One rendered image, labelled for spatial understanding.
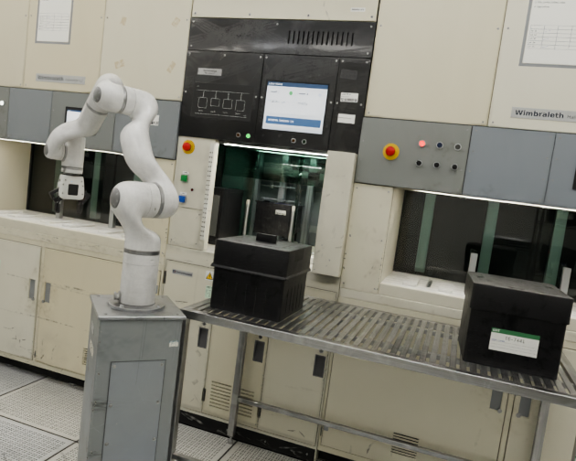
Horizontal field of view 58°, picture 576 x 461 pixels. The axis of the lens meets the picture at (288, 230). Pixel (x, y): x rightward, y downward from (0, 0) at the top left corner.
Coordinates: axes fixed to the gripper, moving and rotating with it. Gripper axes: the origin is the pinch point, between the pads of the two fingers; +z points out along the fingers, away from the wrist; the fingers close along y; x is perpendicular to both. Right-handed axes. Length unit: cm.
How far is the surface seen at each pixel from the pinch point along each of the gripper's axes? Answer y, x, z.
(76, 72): 22, 56, -65
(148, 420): 0, -74, 61
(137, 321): -6, -72, 27
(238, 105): 61, -28, -55
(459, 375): 52, -154, 26
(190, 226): 55, -11, 3
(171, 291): 51, -6, 36
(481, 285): 63, -152, 0
